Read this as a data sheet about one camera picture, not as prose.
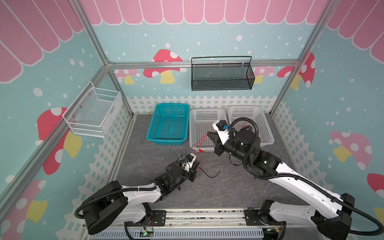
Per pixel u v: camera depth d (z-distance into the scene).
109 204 0.43
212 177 0.88
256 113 1.14
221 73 0.94
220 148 0.58
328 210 0.39
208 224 0.74
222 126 0.51
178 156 0.94
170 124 1.13
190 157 0.69
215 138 0.57
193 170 0.72
